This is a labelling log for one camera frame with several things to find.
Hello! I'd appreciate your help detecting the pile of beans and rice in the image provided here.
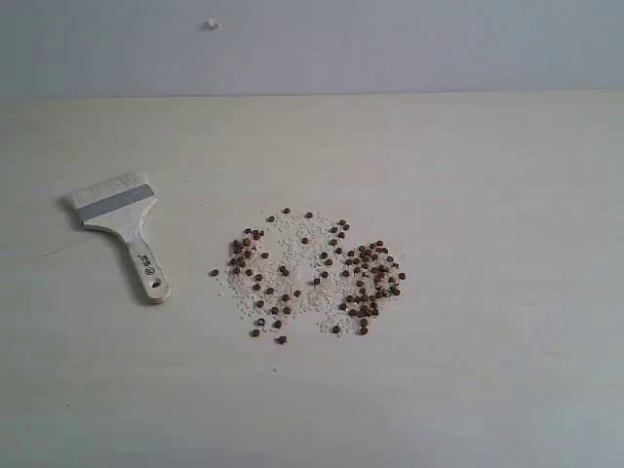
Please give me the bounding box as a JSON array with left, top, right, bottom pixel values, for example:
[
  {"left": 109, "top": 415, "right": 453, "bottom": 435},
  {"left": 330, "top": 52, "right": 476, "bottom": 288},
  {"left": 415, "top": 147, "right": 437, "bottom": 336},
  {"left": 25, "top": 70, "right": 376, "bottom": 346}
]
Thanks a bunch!
[{"left": 208, "top": 207, "right": 407, "bottom": 345}]

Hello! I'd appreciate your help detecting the small white wall plug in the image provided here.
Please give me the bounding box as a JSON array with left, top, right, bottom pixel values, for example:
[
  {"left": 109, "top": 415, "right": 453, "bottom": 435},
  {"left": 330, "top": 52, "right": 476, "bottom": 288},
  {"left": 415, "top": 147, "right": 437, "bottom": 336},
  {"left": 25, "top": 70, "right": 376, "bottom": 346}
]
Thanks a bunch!
[{"left": 202, "top": 19, "right": 221, "bottom": 31}]

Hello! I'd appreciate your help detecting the white wooden paint brush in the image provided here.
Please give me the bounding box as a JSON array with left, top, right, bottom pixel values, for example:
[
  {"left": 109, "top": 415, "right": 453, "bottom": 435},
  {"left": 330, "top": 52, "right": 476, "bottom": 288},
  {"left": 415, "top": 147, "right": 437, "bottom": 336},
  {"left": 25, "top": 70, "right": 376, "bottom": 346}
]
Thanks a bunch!
[{"left": 64, "top": 172, "right": 171, "bottom": 304}]

